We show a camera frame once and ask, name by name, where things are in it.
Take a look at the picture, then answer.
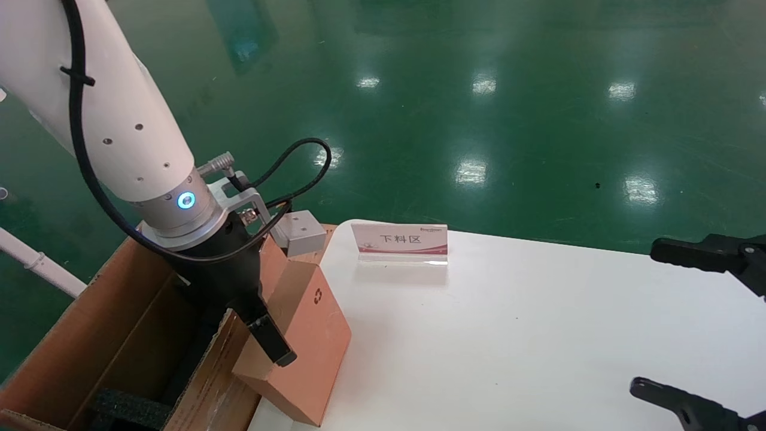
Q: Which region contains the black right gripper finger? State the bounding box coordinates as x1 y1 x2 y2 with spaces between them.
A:
651 235 766 298
630 377 766 431

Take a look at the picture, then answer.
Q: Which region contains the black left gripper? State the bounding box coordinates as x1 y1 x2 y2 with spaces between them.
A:
159 213 297 368

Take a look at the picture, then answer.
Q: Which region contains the small cardboard box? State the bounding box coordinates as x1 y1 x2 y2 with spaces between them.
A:
232 259 352 427

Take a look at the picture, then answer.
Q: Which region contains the large cardboard box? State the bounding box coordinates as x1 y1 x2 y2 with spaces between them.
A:
0 223 337 431

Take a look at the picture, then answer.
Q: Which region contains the black foam block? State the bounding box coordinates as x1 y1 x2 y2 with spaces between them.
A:
90 388 174 430

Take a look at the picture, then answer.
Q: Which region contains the acrylic sign with red stripe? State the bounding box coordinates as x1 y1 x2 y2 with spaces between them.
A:
351 223 449 266

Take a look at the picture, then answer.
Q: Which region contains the white floor pipe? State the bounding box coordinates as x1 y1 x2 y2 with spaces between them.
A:
0 227 88 298

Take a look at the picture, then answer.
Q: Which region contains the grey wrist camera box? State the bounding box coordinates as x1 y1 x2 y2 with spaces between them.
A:
276 210 327 258

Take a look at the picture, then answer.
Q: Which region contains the grey metal camera bracket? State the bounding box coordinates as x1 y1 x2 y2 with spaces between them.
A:
208 171 265 231

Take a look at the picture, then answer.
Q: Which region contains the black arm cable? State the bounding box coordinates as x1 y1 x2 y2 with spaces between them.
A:
60 0 333 265

